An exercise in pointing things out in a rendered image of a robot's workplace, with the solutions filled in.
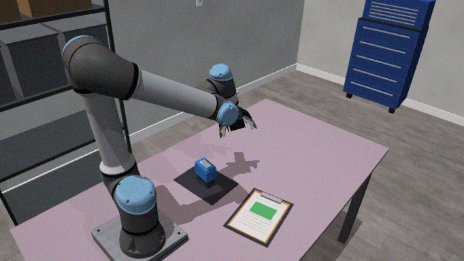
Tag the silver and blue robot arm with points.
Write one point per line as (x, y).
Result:
(99, 75)

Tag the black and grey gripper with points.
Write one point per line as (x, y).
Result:
(244, 116)

